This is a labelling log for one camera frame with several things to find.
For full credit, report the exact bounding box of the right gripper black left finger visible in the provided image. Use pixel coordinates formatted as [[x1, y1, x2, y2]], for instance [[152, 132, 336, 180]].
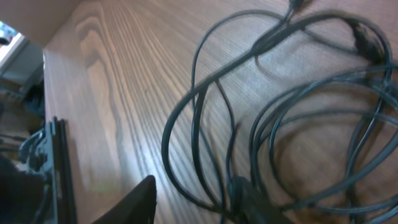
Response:
[[93, 175, 157, 224]]

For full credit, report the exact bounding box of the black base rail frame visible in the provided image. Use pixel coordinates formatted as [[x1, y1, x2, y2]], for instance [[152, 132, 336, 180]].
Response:
[[19, 117, 77, 223]]

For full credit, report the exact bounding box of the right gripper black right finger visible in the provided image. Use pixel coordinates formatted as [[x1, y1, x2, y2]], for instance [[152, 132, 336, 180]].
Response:
[[231, 177, 292, 224]]

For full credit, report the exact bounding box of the black cable bundle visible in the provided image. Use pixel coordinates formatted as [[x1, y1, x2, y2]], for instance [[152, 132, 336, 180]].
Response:
[[160, 0, 398, 224]]

